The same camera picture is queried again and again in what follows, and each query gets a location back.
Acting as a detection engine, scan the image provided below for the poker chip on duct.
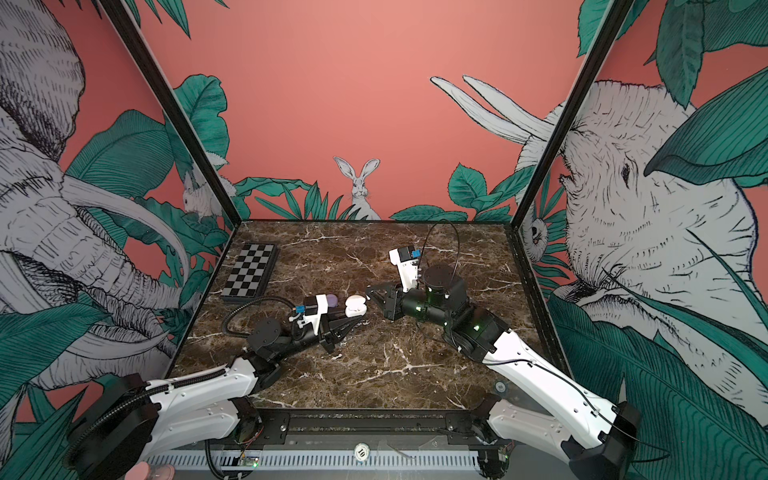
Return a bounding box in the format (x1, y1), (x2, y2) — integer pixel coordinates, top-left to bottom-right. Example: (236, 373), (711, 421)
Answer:
(353, 443), (371, 463)

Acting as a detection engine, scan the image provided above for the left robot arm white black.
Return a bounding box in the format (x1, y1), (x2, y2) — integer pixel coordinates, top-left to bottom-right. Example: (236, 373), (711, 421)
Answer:
(62, 294), (367, 479)

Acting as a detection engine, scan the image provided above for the black white checkerboard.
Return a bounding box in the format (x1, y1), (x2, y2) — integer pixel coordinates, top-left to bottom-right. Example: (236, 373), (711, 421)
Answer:
(221, 243), (280, 304)

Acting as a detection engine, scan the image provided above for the white slotted cable duct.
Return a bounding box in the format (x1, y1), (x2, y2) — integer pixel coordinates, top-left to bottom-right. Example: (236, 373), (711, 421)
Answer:
(146, 449), (481, 473)

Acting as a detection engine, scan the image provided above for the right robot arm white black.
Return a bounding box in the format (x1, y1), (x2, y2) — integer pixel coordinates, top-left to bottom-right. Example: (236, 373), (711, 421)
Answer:
(366, 246), (643, 479)

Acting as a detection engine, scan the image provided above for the black mounting rail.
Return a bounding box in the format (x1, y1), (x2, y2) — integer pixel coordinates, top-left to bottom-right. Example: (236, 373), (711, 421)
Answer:
(233, 409), (601, 448)

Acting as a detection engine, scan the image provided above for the pink round object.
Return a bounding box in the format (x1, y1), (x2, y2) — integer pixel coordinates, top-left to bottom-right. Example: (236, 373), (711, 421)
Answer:
(124, 462), (176, 480)

